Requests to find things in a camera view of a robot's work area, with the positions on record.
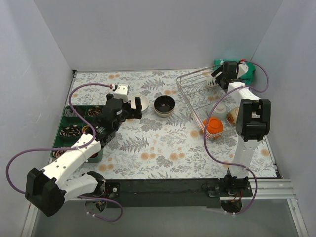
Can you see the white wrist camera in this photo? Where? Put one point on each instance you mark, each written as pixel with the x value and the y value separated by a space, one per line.
pixel 242 68
pixel 120 91

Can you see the plain white bowl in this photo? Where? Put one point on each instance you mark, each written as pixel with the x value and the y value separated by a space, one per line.
pixel 144 102

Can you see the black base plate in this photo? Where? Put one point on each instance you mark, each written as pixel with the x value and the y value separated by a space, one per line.
pixel 173 192

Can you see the green compartment tray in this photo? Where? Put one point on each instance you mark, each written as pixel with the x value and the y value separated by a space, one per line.
pixel 70 129

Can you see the metal wire dish rack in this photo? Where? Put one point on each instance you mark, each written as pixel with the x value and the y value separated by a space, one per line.
pixel 198 96

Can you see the floral tablecloth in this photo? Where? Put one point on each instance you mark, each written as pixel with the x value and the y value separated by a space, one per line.
pixel 153 147

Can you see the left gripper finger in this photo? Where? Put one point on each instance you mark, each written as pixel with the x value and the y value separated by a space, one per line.
pixel 126 107
pixel 137 111

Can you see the beige gold dotted bowl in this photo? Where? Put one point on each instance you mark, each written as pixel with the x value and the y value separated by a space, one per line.
pixel 164 103

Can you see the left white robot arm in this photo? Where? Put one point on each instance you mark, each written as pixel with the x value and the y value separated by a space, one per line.
pixel 61 169

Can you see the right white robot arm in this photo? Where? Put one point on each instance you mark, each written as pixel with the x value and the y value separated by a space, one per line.
pixel 253 122

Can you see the clear plastic bag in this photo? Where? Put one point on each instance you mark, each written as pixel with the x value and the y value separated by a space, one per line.
pixel 69 113

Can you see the white blue striped bowl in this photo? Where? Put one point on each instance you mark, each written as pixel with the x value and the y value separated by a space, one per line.
pixel 211 81

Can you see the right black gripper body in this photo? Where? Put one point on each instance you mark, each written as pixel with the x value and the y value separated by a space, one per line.
pixel 220 77

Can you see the beige orange flower bowl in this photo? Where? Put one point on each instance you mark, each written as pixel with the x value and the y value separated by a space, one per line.
pixel 232 116

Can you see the orange plastic bowl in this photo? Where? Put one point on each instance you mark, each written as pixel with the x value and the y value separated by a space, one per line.
pixel 214 126

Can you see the aluminium frame rail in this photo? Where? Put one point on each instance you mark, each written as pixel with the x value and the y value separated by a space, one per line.
pixel 271 190

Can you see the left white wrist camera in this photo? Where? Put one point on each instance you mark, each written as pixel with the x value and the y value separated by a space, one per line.
pixel 120 91

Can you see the pale green checked bowl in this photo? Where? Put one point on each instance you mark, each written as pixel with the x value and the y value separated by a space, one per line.
pixel 220 112

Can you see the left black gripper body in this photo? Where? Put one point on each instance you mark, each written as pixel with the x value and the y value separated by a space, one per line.
pixel 129 112

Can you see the beige bowl green leaf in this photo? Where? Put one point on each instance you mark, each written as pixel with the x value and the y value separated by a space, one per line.
pixel 164 114

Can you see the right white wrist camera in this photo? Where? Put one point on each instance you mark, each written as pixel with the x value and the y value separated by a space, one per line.
pixel 242 68

